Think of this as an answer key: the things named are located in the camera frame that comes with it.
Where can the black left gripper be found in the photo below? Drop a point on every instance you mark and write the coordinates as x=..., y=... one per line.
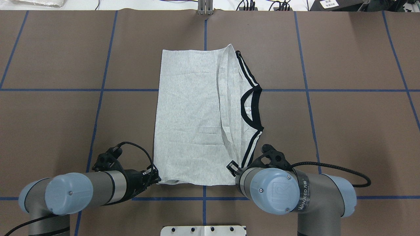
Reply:
x=132, y=180

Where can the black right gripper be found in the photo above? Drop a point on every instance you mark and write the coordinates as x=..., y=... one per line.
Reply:
x=233, y=167

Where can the grey cartoon print t-shirt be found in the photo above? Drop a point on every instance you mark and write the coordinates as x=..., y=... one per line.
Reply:
x=207, y=116

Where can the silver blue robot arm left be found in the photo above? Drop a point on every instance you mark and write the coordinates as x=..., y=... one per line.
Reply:
x=50, y=201

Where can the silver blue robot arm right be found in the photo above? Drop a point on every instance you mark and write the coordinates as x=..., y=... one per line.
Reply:
x=319, y=200

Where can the black laptop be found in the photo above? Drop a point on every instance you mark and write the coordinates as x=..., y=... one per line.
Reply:
x=337, y=5

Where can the clear plastic bag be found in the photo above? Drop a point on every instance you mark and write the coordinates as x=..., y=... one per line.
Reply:
x=44, y=3

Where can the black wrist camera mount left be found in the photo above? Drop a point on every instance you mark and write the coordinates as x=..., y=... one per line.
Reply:
x=108, y=161

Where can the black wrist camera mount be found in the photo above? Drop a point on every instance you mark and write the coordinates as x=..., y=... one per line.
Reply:
x=108, y=161
x=276, y=159

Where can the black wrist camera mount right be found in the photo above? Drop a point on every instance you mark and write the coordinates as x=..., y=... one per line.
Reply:
x=276, y=159

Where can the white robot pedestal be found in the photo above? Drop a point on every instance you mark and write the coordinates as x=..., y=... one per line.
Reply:
x=234, y=230

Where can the aluminium frame post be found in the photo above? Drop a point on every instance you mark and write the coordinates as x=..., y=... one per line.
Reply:
x=205, y=7

